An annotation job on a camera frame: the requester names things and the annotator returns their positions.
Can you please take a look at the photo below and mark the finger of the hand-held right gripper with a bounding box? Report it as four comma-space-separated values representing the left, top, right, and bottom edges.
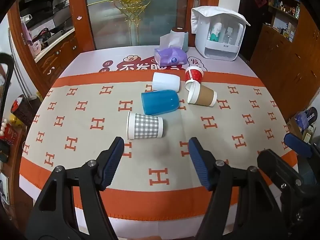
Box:
283, 133, 313, 159
257, 149, 305, 193

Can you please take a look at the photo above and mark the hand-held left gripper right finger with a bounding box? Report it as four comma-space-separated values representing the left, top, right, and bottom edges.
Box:
188, 137, 288, 240

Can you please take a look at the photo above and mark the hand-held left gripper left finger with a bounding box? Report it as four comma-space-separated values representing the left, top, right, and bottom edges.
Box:
25, 136, 125, 240

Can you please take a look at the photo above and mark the grey checked paper cup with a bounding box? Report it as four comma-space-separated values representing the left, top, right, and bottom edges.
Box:
127, 111, 164, 140

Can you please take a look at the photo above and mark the brown sleeved paper cup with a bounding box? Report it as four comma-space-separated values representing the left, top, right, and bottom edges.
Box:
185, 80, 217, 107

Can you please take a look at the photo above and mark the blue plastic cup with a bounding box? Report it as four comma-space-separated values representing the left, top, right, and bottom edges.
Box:
141, 89, 180, 116

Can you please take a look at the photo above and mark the red paper cup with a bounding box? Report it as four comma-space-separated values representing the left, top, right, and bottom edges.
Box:
185, 66, 203, 83

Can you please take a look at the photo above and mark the white plastic cup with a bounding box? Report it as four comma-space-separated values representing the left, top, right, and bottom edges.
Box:
152, 72, 181, 92

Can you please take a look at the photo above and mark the orange patterned table cloth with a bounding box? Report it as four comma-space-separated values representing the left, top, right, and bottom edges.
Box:
19, 70, 299, 220

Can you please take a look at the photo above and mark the wooden shelf cabinet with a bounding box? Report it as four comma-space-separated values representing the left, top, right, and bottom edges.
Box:
250, 0, 320, 130

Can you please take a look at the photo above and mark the pink printed table cover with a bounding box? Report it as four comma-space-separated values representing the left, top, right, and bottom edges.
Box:
19, 45, 258, 233

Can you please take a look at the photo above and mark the dark woven basket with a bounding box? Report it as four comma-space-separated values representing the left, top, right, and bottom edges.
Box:
11, 94, 38, 128

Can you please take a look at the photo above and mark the purple tissue pack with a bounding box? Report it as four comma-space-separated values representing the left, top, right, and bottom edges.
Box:
154, 33, 188, 65

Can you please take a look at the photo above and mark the red snack package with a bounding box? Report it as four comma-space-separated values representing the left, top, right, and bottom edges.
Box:
0, 120, 18, 144

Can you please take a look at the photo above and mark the white cosmetics storage box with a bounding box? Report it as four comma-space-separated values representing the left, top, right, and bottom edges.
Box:
194, 15, 244, 62

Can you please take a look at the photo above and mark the wooden kitchen counter cabinet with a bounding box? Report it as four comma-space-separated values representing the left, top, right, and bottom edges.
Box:
7, 0, 97, 98

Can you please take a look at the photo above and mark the toilet paper roll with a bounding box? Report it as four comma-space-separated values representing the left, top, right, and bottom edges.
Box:
170, 27, 189, 53

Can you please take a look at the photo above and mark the glass door with gold ornament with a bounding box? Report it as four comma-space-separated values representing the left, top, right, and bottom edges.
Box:
84, 0, 181, 51

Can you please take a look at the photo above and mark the pink bag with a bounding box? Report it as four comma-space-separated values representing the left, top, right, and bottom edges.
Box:
20, 14, 42, 56

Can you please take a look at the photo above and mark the white folded towel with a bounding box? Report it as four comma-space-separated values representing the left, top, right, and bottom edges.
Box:
191, 6, 251, 34

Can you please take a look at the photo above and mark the black chair frame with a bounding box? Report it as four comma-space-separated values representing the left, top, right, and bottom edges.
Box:
0, 52, 14, 122

